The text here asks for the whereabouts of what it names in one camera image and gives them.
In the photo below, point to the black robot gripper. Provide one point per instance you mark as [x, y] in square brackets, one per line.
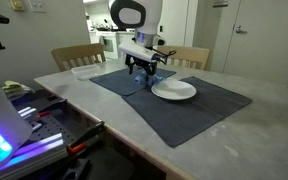
[149, 67]

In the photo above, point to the blue microfiber towel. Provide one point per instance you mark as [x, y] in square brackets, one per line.
[144, 79]

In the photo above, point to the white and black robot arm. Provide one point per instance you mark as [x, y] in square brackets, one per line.
[143, 16]

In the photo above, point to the white round plate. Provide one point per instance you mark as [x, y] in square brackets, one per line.
[174, 90]

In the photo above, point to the wooden chair near plate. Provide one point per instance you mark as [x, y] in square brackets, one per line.
[189, 57]

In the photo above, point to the dark blue placemat under plate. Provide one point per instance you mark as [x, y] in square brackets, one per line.
[176, 122]

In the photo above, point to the dark blue placemat near jar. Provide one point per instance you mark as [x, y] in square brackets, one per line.
[121, 83]

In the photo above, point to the white kitchen stove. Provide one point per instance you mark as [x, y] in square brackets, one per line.
[109, 42]

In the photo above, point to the clear plastic container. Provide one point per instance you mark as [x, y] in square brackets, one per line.
[85, 72]

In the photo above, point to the wooden chair near jar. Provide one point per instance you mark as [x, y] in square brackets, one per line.
[80, 55]

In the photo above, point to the black orange clamp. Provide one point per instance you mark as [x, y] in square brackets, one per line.
[80, 143]

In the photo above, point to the grey door with handle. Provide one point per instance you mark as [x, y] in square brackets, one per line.
[259, 43]

